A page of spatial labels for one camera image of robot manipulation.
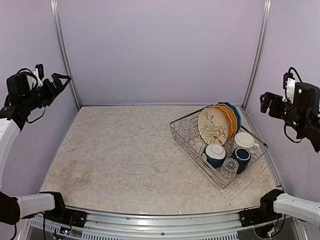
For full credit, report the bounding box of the teal white bowl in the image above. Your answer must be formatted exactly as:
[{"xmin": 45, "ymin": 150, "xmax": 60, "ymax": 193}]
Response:
[{"xmin": 204, "ymin": 144, "xmax": 227, "ymax": 169}]

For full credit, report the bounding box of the aluminium frame post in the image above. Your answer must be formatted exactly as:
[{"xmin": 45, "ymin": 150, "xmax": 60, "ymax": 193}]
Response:
[
  {"xmin": 50, "ymin": 0, "xmax": 82, "ymax": 111},
  {"xmin": 241, "ymin": 0, "xmax": 272, "ymax": 111}
]

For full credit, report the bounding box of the blue dotted plate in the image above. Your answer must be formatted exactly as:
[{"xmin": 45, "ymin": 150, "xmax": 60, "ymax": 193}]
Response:
[{"xmin": 219, "ymin": 102, "xmax": 242, "ymax": 133}]

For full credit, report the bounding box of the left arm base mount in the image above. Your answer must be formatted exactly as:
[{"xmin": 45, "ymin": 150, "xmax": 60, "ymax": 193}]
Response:
[{"xmin": 44, "ymin": 208, "xmax": 88, "ymax": 228}]

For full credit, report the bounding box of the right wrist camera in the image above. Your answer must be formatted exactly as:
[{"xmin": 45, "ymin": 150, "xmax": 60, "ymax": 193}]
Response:
[{"xmin": 282, "ymin": 72, "xmax": 297, "ymax": 103}]

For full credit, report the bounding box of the yellow dotted plate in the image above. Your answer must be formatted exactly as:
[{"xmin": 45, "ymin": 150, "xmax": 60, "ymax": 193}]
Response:
[
  {"xmin": 212, "ymin": 104, "xmax": 235, "ymax": 142},
  {"xmin": 215, "ymin": 103, "xmax": 238, "ymax": 138}
]

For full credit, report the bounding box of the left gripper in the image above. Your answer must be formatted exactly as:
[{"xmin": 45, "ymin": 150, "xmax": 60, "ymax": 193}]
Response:
[{"xmin": 22, "ymin": 72, "xmax": 71, "ymax": 111}]

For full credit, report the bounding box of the front aluminium rail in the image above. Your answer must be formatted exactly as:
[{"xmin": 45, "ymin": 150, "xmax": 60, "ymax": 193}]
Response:
[{"xmin": 26, "ymin": 208, "xmax": 308, "ymax": 240}]

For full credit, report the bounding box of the wire dish rack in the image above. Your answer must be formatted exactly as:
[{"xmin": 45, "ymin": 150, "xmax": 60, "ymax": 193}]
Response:
[{"xmin": 169, "ymin": 102, "xmax": 268, "ymax": 189}]

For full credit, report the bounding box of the cream bird pattern plate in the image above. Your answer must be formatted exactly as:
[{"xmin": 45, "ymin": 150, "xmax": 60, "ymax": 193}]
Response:
[{"xmin": 197, "ymin": 107, "xmax": 228, "ymax": 145}]

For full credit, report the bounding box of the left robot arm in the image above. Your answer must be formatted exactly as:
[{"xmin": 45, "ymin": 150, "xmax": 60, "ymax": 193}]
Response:
[{"xmin": 0, "ymin": 72, "xmax": 71, "ymax": 225}]

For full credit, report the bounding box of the right aluminium frame post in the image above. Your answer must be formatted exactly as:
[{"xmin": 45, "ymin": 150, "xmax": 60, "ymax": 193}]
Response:
[{"xmin": 241, "ymin": 0, "xmax": 272, "ymax": 111}]

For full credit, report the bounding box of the clear glass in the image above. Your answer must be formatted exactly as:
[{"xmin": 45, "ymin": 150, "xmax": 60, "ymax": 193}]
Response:
[
  {"xmin": 178, "ymin": 119, "xmax": 195, "ymax": 144},
  {"xmin": 219, "ymin": 158, "xmax": 239, "ymax": 181}
]

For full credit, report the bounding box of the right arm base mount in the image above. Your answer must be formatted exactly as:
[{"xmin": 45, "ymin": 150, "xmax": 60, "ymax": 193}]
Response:
[{"xmin": 239, "ymin": 207, "xmax": 283, "ymax": 228}]

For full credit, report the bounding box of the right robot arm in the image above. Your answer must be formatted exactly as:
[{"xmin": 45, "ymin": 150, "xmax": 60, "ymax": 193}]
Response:
[{"xmin": 255, "ymin": 79, "xmax": 320, "ymax": 226}]

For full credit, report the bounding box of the left aluminium frame post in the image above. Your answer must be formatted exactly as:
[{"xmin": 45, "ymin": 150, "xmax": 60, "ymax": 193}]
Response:
[{"xmin": 50, "ymin": 0, "xmax": 82, "ymax": 111}]

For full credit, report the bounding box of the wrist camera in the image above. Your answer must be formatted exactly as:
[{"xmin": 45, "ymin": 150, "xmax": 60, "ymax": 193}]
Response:
[
  {"xmin": 33, "ymin": 63, "xmax": 44, "ymax": 87},
  {"xmin": 282, "ymin": 72, "xmax": 297, "ymax": 103}
]

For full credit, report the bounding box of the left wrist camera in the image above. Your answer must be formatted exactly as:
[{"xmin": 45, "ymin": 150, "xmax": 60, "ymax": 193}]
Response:
[{"xmin": 33, "ymin": 63, "xmax": 44, "ymax": 87}]

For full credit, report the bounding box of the dark blue mug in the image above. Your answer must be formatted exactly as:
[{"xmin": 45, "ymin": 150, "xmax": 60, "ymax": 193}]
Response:
[{"xmin": 232, "ymin": 147, "xmax": 251, "ymax": 174}]

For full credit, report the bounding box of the clear glass front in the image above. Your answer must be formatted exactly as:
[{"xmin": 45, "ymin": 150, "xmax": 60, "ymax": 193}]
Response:
[{"xmin": 219, "ymin": 158, "xmax": 239, "ymax": 181}]

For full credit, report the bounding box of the white mug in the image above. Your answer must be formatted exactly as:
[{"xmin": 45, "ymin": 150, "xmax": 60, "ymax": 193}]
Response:
[{"xmin": 232, "ymin": 132, "xmax": 260, "ymax": 154}]

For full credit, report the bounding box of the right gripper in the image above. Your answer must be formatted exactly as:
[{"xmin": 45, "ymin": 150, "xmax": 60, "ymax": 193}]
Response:
[{"xmin": 260, "ymin": 91, "xmax": 306, "ymax": 134}]

